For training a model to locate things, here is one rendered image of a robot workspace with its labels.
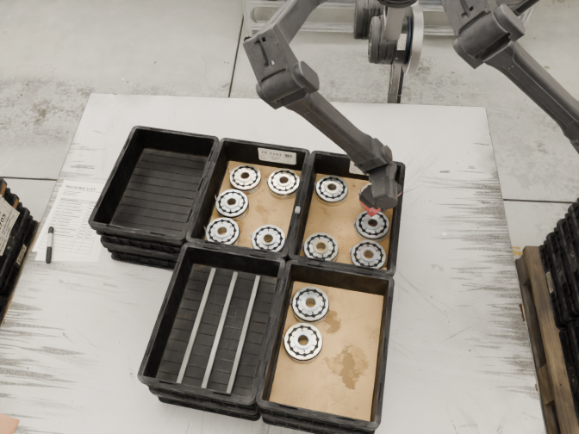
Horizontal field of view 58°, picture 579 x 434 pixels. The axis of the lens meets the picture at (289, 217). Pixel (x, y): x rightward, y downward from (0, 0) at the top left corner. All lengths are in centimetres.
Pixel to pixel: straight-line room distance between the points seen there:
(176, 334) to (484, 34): 106
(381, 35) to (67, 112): 217
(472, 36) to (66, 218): 144
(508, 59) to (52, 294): 145
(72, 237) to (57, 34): 224
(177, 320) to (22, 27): 294
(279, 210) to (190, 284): 36
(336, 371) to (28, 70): 289
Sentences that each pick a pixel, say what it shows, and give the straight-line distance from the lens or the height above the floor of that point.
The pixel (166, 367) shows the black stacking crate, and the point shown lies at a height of 83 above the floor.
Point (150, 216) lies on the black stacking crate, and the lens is 171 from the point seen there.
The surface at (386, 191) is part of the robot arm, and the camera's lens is 132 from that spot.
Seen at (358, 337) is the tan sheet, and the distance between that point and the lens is 147.
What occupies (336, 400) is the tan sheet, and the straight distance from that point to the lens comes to 142.
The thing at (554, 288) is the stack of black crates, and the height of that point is 20.
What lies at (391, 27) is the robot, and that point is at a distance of 165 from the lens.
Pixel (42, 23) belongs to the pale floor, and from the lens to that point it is 408.
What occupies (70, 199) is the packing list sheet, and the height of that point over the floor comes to 70.
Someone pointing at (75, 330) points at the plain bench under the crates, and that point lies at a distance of 175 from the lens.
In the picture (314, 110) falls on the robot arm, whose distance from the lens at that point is 111.
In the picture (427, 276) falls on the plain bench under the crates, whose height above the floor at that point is 70.
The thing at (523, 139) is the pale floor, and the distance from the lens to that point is 318.
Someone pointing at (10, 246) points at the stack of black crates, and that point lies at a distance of 255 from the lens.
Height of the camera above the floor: 221
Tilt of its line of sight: 57 degrees down
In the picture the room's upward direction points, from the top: 2 degrees counter-clockwise
